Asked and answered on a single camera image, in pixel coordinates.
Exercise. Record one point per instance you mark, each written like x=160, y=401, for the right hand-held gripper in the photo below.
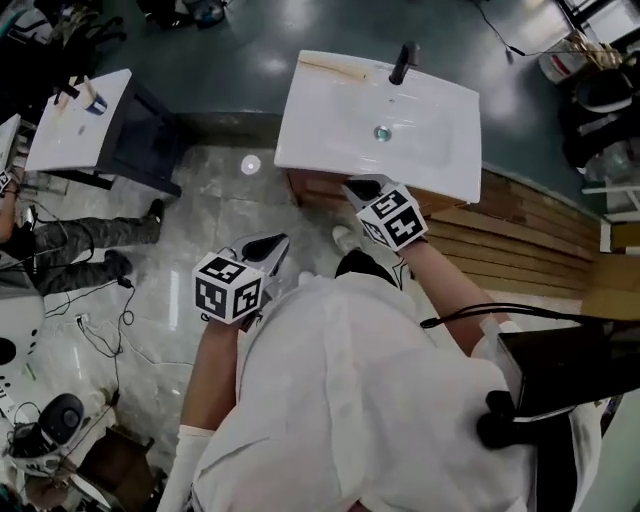
x=395, y=220

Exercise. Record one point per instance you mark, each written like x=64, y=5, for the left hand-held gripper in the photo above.
x=227, y=295

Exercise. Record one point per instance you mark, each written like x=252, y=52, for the person's right forearm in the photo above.
x=440, y=295

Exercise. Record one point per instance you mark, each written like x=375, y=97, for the person's left forearm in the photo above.
x=212, y=375

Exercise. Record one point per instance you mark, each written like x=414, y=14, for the person's white shoe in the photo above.
x=347, y=239

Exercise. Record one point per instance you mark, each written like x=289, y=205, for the person's dark trousers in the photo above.
x=365, y=267

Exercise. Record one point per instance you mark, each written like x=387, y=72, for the wooden vanity cabinet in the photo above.
x=320, y=187

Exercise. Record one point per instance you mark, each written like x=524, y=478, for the white ceramic sink basin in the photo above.
x=325, y=130

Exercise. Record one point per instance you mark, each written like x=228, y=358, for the wooden slatted platform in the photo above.
x=525, y=250

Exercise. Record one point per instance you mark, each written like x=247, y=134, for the black faucet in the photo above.
x=400, y=67

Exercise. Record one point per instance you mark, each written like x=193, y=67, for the person's white shirt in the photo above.
x=350, y=400

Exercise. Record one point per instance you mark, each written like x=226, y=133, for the dark wooden stool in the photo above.
x=117, y=465

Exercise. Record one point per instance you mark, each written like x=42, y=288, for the white and black headset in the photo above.
x=62, y=415

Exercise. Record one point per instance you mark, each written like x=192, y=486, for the white perforated shell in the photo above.
x=20, y=320

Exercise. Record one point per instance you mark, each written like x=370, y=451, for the white shelf rack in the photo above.
x=604, y=225

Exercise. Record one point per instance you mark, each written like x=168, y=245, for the white-topped dark vanity table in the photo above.
x=65, y=145

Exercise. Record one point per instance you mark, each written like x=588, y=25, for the white bag red label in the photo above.
x=557, y=65

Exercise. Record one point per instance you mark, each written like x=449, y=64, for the brown cardboard panel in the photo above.
x=615, y=290

